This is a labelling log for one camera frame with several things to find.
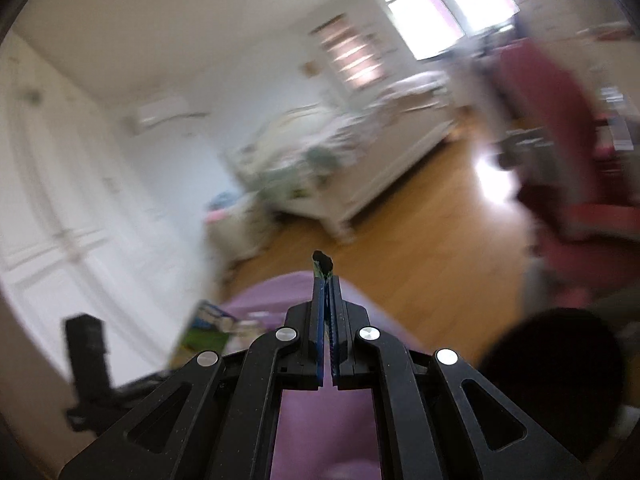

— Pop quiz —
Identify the white nightstand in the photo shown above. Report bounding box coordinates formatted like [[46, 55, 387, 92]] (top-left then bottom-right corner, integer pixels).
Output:
[[204, 193, 277, 268]]

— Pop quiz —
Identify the green snack box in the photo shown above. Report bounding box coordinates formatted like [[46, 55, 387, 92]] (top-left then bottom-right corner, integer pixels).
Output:
[[168, 300, 239, 370]]

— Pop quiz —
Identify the purple round tablecloth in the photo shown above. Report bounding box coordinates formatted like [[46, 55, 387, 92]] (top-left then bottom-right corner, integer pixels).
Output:
[[209, 271, 442, 479]]

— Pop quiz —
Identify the small dark green wrapper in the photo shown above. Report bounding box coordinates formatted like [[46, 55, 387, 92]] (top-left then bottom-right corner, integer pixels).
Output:
[[312, 250, 334, 281]]

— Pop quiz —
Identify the black trash bin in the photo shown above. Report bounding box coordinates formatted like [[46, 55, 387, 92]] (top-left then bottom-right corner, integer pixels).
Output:
[[477, 309, 629, 462]]

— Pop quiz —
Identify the white air conditioner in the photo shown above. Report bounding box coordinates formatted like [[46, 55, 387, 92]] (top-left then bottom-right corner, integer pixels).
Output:
[[127, 94, 209, 136]]

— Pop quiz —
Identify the white wardrobe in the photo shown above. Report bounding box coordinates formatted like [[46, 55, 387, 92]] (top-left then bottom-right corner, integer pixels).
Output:
[[0, 29, 212, 386]]

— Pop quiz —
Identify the white wooden bed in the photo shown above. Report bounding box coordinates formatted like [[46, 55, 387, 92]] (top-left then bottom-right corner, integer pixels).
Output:
[[224, 70, 457, 243]]

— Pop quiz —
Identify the left window with blind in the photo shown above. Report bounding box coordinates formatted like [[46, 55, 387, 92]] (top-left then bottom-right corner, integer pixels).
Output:
[[310, 14, 387, 92]]

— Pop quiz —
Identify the pink grey desk chair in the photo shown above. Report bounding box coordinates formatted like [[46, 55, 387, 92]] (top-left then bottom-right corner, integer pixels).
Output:
[[496, 38, 639, 313]]

